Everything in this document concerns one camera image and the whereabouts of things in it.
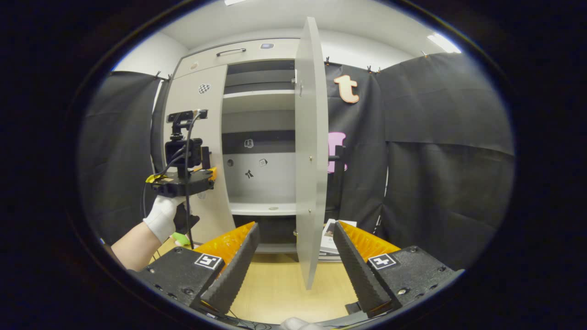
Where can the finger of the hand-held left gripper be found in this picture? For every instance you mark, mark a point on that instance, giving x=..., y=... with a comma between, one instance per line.
x=212, y=174

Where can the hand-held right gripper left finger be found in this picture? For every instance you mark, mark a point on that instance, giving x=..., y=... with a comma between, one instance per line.
x=238, y=270

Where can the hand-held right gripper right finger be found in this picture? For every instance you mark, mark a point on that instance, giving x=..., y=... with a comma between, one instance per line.
x=355, y=270

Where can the grey double-door shoe cabinet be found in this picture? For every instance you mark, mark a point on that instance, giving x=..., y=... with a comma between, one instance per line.
x=275, y=183

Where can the grey cabinet door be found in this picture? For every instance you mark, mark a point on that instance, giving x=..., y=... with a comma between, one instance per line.
x=183, y=91
x=312, y=137

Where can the white book with picture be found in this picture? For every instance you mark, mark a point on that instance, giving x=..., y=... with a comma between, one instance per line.
x=332, y=238

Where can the pink and green plush toy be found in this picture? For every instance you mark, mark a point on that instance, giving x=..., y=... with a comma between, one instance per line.
x=181, y=238

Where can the black backdrop cloth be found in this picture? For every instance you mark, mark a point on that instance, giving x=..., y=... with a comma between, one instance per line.
x=435, y=183

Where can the large ceiling light panel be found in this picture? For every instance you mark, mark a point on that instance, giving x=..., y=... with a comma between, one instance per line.
x=235, y=2

